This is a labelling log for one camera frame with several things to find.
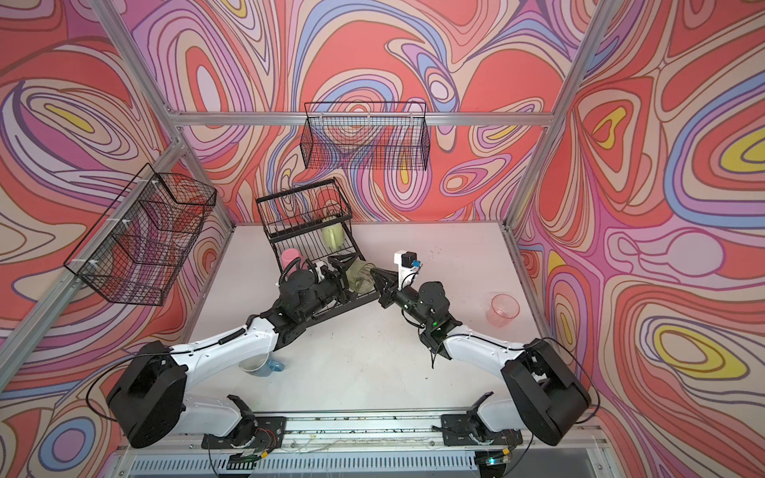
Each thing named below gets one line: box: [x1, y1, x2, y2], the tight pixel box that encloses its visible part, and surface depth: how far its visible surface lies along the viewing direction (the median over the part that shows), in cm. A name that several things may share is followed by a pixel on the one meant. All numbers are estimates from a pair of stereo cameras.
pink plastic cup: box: [280, 247, 301, 275], surface depth 95 cm
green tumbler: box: [344, 258, 377, 294], surface depth 73 cm
